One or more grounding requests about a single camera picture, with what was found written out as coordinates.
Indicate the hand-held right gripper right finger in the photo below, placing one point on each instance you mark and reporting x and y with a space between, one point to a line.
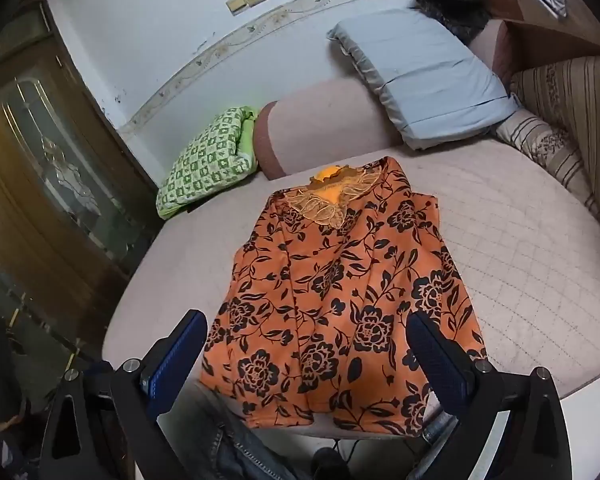
437 360

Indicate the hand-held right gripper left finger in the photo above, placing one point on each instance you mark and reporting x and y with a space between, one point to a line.
175 366

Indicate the orange floral blouse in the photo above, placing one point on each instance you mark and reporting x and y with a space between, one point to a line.
330 285

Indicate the person's denim-clad leg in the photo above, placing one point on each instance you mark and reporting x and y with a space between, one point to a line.
240 440

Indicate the pink quilted bed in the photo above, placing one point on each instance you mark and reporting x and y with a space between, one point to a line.
530 285

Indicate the green white patterned pillow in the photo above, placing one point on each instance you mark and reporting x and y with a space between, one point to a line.
205 160

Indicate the striped floral bolster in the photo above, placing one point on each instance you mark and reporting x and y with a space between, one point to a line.
535 145

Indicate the wooden glass-door cabinet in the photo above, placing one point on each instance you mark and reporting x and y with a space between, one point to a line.
55 160

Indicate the pink bolster pillow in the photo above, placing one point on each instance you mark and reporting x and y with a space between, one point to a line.
320 130

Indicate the striped beige cushion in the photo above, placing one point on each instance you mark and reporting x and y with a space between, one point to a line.
580 110

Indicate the grey-blue pillow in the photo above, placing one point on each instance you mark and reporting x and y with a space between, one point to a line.
420 70

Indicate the pink quilted cushion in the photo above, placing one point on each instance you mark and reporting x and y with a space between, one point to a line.
495 47

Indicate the wooden board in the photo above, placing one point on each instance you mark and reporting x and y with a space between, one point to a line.
555 40

